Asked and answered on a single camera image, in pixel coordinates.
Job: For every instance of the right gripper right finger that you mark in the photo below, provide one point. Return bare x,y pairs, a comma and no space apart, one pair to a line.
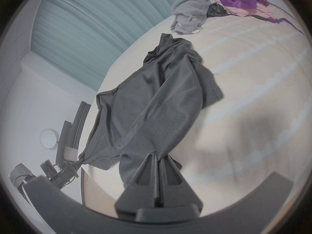
187,196

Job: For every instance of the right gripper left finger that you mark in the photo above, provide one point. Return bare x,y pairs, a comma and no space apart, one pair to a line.
126,199

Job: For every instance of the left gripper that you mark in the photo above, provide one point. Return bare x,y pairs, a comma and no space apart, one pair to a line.
72,169

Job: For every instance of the black T-shirt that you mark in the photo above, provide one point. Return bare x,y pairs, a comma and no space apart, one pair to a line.
158,94

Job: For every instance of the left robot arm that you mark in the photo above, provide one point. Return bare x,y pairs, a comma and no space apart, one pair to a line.
46,169

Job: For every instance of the bed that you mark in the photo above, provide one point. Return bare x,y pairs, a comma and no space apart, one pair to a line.
243,82

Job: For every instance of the blue-green curtain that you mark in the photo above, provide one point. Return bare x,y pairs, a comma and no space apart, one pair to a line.
73,45
134,8

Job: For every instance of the black glossy garment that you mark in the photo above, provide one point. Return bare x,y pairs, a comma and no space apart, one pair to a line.
217,10

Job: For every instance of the dark grey garment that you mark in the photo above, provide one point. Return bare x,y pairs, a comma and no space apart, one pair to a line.
258,17

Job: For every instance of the pink garment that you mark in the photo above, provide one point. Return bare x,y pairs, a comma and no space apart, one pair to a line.
241,11

